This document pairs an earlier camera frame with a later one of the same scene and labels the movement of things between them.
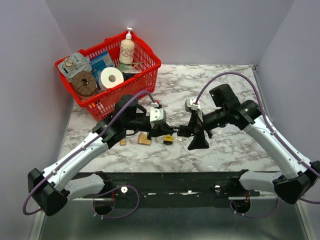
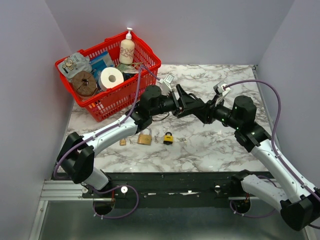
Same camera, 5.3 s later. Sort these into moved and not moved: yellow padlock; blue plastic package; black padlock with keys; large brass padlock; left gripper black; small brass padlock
Moved: left gripper black; black padlock with keys
Not moved: yellow padlock; large brass padlock; blue plastic package; small brass padlock
